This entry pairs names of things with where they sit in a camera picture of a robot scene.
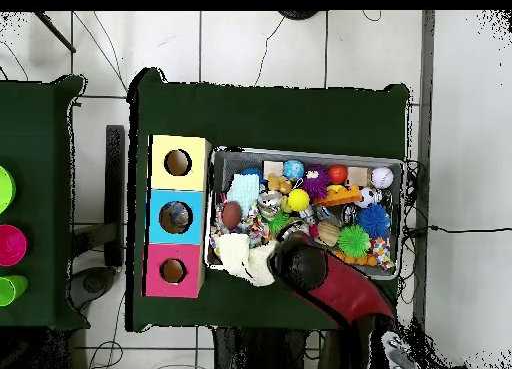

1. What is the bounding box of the blue spiky rubber ball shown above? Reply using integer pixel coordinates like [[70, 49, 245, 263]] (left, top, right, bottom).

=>
[[356, 203, 392, 240]]

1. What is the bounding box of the black floor power cable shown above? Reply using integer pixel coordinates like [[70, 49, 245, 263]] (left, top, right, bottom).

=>
[[403, 223, 512, 235]]

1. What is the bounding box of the blue white patterned ball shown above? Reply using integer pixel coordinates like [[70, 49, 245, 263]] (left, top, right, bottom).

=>
[[282, 159, 305, 182]]

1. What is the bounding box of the dark green table cloth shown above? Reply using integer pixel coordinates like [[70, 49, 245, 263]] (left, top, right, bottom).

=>
[[125, 67, 410, 340]]

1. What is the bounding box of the smooth yellow ball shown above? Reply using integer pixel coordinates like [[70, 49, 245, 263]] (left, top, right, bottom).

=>
[[286, 188, 311, 213]]

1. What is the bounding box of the pink plastic cup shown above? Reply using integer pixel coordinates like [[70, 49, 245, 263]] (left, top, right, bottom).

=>
[[0, 223, 28, 267]]

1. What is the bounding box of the white baseball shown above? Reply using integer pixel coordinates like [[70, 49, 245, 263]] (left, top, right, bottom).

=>
[[370, 166, 395, 190]]

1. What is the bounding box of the brown toy football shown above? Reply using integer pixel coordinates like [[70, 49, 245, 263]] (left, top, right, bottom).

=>
[[220, 200, 243, 231]]

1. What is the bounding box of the cream knitted cloth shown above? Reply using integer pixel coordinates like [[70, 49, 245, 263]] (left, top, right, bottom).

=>
[[215, 232, 278, 287]]

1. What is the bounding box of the purple spiky ball with eyes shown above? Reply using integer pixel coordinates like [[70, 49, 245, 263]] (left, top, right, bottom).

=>
[[300, 165, 333, 201]]

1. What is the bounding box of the black slanted rod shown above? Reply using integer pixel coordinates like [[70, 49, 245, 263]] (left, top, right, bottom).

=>
[[33, 10, 77, 54]]

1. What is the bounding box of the shallow silver mesh bin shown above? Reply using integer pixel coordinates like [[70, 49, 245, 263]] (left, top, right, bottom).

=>
[[202, 145, 407, 280]]

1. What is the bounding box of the black upright panel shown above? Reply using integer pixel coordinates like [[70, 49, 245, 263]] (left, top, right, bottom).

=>
[[104, 124, 126, 268]]

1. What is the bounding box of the dark green side table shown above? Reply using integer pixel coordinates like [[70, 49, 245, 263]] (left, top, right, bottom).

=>
[[0, 74, 91, 332]]

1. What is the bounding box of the lime green plastic cup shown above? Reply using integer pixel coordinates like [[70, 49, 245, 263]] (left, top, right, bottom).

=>
[[0, 274, 30, 307], [0, 165, 17, 215]]

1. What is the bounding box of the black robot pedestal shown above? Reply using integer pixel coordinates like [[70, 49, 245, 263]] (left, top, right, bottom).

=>
[[213, 326, 321, 369]]

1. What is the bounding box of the red orange ball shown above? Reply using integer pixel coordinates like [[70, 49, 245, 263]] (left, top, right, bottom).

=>
[[328, 164, 348, 185]]

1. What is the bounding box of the orange toy building brick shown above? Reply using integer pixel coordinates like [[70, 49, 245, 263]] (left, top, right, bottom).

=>
[[315, 184, 363, 209]]

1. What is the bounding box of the wooden box with three holes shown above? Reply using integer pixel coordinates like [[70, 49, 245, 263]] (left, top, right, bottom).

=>
[[141, 134, 212, 299]]

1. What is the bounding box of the green spiky ball with eyes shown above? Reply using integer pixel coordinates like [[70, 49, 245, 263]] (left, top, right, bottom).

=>
[[336, 224, 372, 259]]

